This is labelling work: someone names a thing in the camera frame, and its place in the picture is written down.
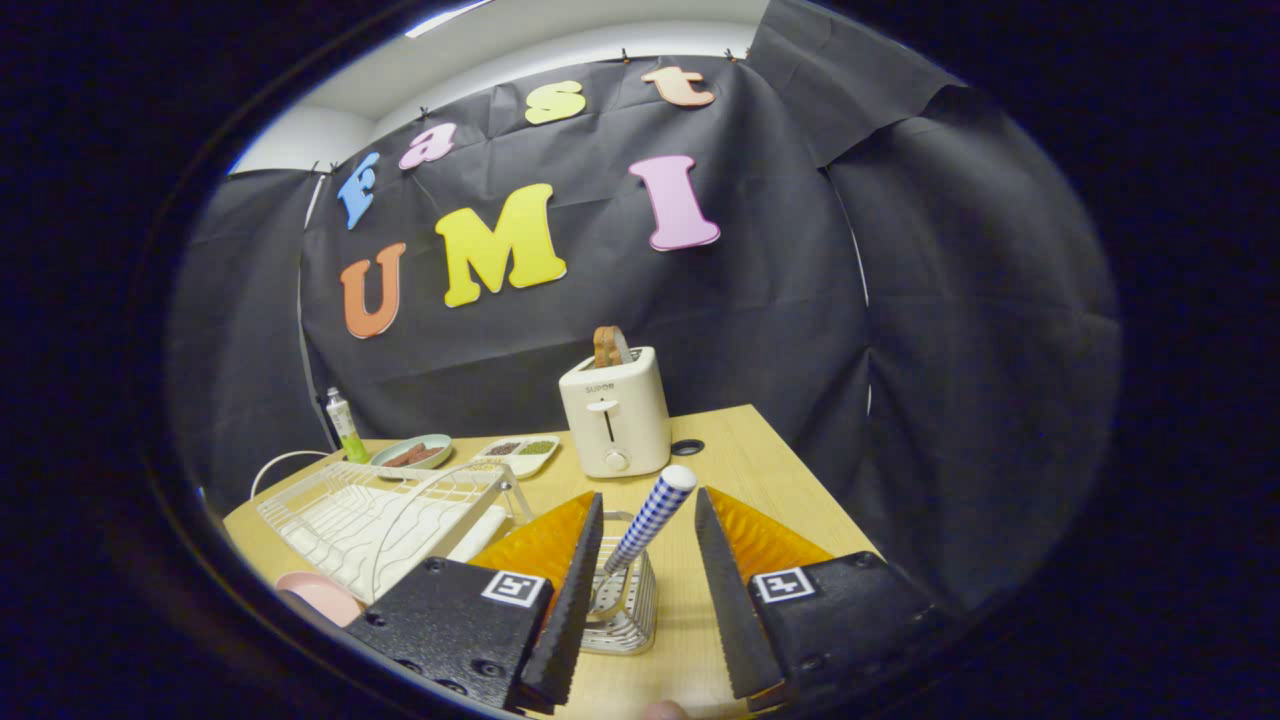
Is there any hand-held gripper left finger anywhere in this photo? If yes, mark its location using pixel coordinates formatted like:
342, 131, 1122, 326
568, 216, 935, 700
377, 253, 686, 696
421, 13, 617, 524
345, 490, 606, 716

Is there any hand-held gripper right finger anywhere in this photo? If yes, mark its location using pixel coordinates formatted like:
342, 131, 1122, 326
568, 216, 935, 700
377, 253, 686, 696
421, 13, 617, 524
694, 486, 946, 713

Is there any metal wire basket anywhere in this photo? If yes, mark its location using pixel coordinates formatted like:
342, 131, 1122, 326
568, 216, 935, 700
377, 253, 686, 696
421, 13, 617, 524
580, 512, 659, 657

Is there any blue checked handle spoon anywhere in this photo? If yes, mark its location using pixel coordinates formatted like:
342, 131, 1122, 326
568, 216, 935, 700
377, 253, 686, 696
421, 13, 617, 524
590, 464, 698, 606

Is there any pink plate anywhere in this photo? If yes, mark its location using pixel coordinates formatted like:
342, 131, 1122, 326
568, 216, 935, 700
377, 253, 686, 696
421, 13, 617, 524
275, 571, 366, 629

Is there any white wire dish rack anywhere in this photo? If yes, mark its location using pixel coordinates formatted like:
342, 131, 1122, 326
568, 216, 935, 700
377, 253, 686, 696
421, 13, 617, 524
250, 450, 536, 606

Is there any white divided grain dish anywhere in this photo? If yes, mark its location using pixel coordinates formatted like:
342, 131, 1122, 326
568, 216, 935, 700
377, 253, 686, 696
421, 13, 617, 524
470, 435, 561, 479

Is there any light blue plate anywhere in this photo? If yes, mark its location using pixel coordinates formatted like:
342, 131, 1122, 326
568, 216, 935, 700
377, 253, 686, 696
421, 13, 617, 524
370, 433, 454, 470

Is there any green dish soap bottle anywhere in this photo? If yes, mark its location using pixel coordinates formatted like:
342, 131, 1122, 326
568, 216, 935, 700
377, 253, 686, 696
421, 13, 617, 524
325, 387, 369, 464

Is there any white toaster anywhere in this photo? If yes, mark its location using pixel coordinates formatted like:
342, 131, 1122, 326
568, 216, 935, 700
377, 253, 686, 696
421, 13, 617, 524
558, 346, 673, 479

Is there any black backdrop cloth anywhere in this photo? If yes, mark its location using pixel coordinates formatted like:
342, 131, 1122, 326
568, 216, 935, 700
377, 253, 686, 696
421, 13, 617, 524
165, 0, 1121, 611

